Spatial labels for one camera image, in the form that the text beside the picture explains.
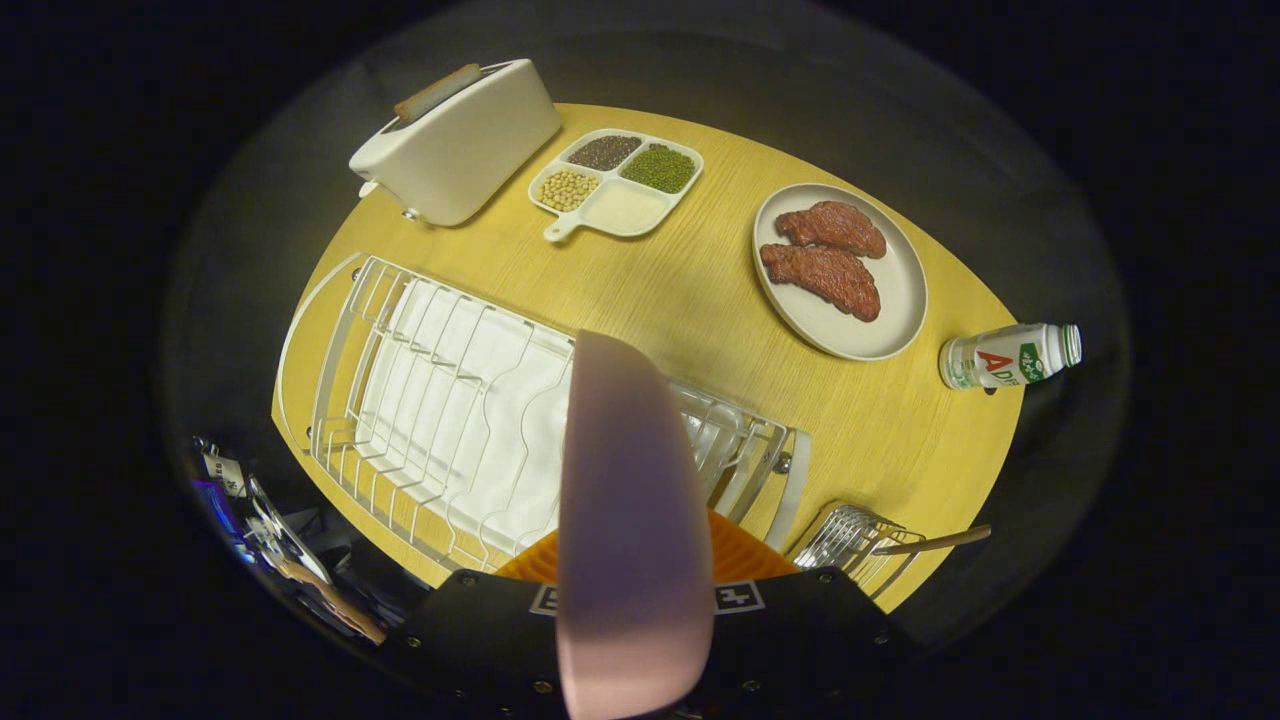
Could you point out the pink plate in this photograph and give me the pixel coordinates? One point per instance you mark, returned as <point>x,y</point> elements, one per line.
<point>630,520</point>

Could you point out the beige plate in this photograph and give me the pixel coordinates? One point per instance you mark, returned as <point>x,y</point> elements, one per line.
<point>890,300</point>

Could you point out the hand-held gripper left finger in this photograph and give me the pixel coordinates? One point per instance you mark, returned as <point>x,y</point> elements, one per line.
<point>470,630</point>

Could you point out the white toaster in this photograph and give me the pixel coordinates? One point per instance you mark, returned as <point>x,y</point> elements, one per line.
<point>460,150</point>

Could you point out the brown wooden spoon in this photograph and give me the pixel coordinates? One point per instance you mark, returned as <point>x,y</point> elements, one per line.
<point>945,540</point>

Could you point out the white divided bean tray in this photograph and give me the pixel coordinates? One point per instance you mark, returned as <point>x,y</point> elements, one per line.
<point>625,208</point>

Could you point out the toast bread slice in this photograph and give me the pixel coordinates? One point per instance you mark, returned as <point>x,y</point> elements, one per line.
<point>435,93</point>

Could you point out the white green drink bottle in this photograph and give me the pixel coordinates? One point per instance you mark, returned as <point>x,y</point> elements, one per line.
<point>1000,358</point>

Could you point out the brown steak piece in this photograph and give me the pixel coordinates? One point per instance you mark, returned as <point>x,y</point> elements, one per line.
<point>835,228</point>
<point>825,280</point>

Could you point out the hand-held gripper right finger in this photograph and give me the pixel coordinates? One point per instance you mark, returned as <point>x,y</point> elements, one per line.
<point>800,630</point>

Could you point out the white drip tray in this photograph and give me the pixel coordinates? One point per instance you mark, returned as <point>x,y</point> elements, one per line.
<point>470,400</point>

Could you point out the black backdrop cloth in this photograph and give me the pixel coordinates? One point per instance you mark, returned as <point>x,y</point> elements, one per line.
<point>800,90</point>

